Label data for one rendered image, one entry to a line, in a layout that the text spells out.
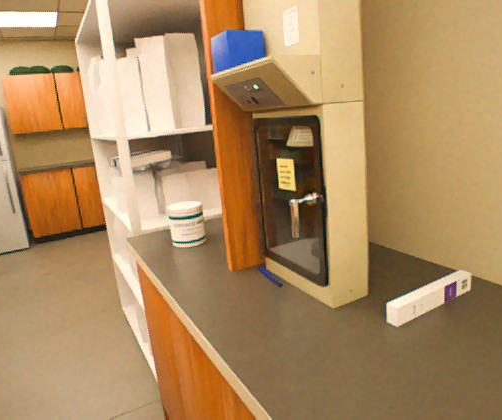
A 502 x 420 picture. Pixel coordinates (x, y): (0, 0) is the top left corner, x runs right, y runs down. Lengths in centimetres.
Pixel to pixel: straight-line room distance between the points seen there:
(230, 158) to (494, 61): 71
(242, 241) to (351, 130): 50
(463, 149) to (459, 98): 13
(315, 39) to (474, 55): 44
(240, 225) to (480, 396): 76
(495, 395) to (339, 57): 68
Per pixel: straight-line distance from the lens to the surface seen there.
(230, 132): 115
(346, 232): 93
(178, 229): 149
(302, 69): 83
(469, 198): 117
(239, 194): 118
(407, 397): 74
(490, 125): 112
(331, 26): 89
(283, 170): 99
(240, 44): 101
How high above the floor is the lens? 140
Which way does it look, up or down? 13 degrees down
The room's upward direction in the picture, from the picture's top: 5 degrees counter-clockwise
